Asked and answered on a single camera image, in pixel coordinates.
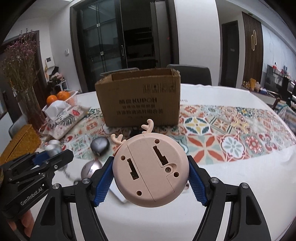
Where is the brown cardboard box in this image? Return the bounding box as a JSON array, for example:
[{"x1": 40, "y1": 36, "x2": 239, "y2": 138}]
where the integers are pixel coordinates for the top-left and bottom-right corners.
[{"x1": 95, "y1": 68, "x2": 181, "y2": 128}]

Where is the dried purple flower bouquet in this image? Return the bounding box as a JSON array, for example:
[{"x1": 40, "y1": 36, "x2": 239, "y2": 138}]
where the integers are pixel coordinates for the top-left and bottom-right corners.
[{"x1": 2, "y1": 31, "x2": 39, "y2": 95}]

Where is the orange fruit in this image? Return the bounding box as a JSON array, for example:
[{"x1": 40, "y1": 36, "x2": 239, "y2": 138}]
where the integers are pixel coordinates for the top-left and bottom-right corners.
[
  {"x1": 56, "y1": 91, "x2": 71, "y2": 101},
  {"x1": 46, "y1": 95, "x2": 58, "y2": 107}
]

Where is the white storage shelf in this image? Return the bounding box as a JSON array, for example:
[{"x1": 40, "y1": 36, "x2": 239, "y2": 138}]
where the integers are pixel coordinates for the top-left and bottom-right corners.
[{"x1": 47, "y1": 80, "x2": 68, "y2": 94}]

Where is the orange fruit front left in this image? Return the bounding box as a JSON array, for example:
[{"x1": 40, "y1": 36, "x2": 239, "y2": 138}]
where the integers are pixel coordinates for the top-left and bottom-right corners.
[{"x1": 46, "y1": 95, "x2": 58, "y2": 107}]

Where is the yellow woven box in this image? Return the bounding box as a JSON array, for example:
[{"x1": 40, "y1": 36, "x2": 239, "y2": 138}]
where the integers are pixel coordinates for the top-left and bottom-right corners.
[{"x1": 1, "y1": 125, "x2": 41, "y2": 165}]

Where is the pink deer alarm clock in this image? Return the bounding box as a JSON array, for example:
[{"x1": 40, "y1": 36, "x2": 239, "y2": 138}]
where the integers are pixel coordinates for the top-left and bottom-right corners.
[{"x1": 111, "y1": 119, "x2": 189, "y2": 207}]

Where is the glass vase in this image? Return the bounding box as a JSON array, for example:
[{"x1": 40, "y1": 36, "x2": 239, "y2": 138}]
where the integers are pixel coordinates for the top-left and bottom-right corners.
[{"x1": 16, "y1": 87, "x2": 45, "y2": 133}]

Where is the black dining chair right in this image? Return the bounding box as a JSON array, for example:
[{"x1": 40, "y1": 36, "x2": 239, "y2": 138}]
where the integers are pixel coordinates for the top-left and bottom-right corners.
[{"x1": 166, "y1": 64, "x2": 212, "y2": 85}]

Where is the white fruit basket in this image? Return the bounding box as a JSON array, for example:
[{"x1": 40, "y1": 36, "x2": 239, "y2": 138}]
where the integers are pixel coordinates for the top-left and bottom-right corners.
[{"x1": 42, "y1": 91, "x2": 78, "y2": 111}]

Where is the orange fruit right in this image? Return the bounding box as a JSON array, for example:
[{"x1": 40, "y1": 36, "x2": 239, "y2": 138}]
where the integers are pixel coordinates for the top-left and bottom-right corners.
[{"x1": 56, "y1": 91, "x2": 71, "y2": 101}]

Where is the silver egg-shaped device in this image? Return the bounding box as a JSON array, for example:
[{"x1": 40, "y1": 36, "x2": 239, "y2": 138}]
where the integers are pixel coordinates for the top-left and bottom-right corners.
[{"x1": 81, "y1": 160, "x2": 102, "y2": 179}]

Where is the tv cabinet with clutter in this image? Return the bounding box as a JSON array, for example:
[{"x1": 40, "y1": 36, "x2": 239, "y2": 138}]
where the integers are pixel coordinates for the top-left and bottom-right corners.
[{"x1": 241, "y1": 65, "x2": 295, "y2": 107}]

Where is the person's left hand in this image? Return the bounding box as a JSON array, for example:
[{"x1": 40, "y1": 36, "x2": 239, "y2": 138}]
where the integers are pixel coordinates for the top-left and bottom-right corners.
[{"x1": 8, "y1": 210, "x2": 34, "y2": 237}]

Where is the patterned table runner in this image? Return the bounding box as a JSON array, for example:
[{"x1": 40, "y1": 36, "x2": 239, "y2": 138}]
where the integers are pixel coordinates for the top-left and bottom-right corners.
[{"x1": 42, "y1": 105, "x2": 295, "y2": 165}]

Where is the dark grey oval case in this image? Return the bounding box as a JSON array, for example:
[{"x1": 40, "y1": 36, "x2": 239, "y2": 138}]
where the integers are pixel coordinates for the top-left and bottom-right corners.
[{"x1": 90, "y1": 137, "x2": 110, "y2": 156}]

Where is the floral fabric tissue box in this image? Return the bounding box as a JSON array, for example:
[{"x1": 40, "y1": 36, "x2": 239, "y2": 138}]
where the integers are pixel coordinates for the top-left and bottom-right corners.
[{"x1": 39, "y1": 100, "x2": 90, "y2": 140}]

